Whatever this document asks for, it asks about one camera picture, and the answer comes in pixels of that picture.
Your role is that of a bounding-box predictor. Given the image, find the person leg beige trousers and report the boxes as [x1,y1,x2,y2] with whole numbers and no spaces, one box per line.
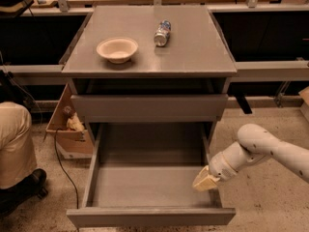
[0,101,37,189]

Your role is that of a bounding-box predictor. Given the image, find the crushed soda can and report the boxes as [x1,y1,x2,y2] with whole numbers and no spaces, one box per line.
[154,20,171,47]

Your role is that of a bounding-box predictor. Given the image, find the wooden box on floor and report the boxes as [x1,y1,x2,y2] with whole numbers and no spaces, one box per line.
[46,84,93,159]

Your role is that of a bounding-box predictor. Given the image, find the grey metal rail frame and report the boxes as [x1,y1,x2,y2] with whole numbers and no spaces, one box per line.
[1,6,308,83]

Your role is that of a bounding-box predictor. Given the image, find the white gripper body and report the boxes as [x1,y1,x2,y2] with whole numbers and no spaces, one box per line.
[209,152,240,181]

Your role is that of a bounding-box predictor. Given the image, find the white paper bowl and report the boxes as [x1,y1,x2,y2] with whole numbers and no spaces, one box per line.
[97,37,138,64]

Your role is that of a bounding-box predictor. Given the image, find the black floor cable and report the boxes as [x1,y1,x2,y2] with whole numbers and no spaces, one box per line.
[53,127,81,211]

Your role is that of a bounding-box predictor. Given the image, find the black shoe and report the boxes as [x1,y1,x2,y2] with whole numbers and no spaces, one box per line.
[0,168,48,218]

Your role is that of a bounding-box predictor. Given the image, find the grey top drawer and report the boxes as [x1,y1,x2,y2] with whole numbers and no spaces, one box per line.
[70,95,228,123]

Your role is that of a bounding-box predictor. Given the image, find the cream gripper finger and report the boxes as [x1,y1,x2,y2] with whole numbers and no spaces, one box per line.
[192,165,220,191]

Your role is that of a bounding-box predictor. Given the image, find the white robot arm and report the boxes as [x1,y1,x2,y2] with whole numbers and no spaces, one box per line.
[192,124,309,191]

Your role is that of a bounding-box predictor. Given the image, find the crumpled paper in box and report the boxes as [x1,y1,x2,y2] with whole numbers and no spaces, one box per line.
[67,113,85,131]

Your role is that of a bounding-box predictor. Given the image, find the grey drawer cabinet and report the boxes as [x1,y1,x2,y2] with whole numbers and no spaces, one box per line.
[59,5,239,166]

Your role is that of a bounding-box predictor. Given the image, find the grey drawer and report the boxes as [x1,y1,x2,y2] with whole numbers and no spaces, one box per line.
[67,123,236,228]
[70,95,228,123]

